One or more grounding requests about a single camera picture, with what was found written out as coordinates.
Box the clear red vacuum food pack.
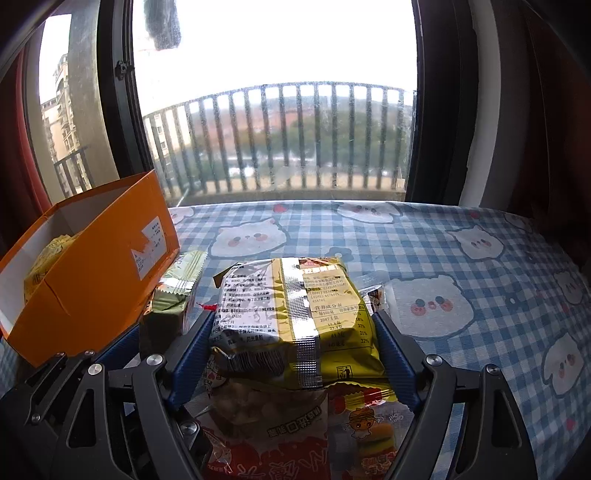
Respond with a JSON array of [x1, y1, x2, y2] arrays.
[[353, 271, 390, 315]]

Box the red peanut snack bag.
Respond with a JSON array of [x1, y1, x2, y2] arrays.
[[185, 357, 331, 479]]

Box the blue checkered bear tablecloth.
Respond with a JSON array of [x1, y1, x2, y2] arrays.
[[0, 198, 591, 480]]

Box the yellow silver snack pack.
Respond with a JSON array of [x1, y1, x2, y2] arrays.
[[209, 257, 386, 390]]

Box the balcony metal railing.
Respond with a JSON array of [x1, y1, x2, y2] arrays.
[[143, 81, 416, 202]]

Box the black window frame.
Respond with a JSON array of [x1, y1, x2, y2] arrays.
[[96, 1, 479, 205]]

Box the burger gummy candy packet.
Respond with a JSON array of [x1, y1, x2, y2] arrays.
[[328, 381, 414, 479]]

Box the hanging grey cloth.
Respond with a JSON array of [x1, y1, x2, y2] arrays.
[[143, 0, 181, 51]]

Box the orange cardboard box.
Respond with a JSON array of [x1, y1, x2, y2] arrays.
[[1, 171, 179, 367]]

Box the yellow chip bag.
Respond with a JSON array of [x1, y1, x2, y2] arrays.
[[23, 234, 78, 303]]

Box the green snack packet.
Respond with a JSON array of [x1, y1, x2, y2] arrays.
[[139, 250, 207, 359]]

